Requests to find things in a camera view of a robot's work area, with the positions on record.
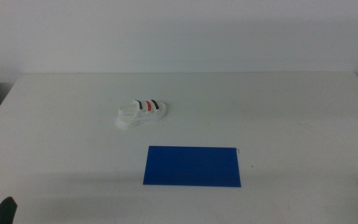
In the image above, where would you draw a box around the white sandal with striped straps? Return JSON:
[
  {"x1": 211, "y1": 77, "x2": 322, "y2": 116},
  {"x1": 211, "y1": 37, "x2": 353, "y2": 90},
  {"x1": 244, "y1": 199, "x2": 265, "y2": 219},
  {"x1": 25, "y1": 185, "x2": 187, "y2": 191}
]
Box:
[{"x1": 115, "y1": 99, "x2": 168, "y2": 130}]

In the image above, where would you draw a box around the blue rectangular mat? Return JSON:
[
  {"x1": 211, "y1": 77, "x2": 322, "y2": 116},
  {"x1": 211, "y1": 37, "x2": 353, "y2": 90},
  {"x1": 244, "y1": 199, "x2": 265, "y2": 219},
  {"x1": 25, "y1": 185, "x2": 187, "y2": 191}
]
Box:
[{"x1": 142, "y1": 145, "x2": 242, "y2": 188}]

